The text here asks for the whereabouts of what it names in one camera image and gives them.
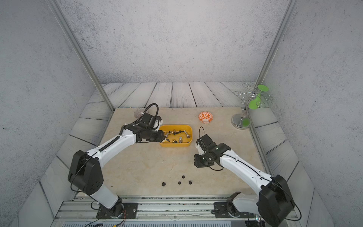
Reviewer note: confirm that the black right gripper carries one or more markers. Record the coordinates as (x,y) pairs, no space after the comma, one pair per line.
(197,163)

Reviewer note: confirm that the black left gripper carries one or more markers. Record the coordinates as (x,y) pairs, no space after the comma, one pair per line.
(160,138)

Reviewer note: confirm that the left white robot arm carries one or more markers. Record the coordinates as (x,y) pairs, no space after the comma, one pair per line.
(86,167)

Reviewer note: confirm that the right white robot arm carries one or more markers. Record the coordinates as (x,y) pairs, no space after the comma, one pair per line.
(273,200)

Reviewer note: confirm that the yellow plastic storage box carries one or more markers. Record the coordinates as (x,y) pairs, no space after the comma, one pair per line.
(174,138)

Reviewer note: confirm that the small clear glass bowl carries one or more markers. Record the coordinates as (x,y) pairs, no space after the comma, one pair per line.
(138,113)

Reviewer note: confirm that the orange patterned ceramic bowl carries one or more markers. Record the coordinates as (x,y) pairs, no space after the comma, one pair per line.
(205,117)

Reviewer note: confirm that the green cup on stand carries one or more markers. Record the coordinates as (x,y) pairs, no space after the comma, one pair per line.
(257,98)

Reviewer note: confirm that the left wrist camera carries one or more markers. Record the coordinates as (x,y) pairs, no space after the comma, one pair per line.
(149,121)

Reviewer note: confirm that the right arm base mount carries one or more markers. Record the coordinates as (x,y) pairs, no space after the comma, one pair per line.
(228,210)

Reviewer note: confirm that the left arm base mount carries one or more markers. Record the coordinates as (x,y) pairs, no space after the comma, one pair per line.
(120,210)

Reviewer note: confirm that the aluminium rail frame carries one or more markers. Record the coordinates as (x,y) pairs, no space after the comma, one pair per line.
(156,208)

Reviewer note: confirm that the right aluminium corner post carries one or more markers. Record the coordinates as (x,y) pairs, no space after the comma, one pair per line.
(278,37)

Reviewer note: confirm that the aluminium corner post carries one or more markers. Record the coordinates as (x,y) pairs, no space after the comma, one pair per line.
(56,10)
(278,37)

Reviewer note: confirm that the left aluminium corner post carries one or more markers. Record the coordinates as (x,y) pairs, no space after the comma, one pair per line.
(56,10)

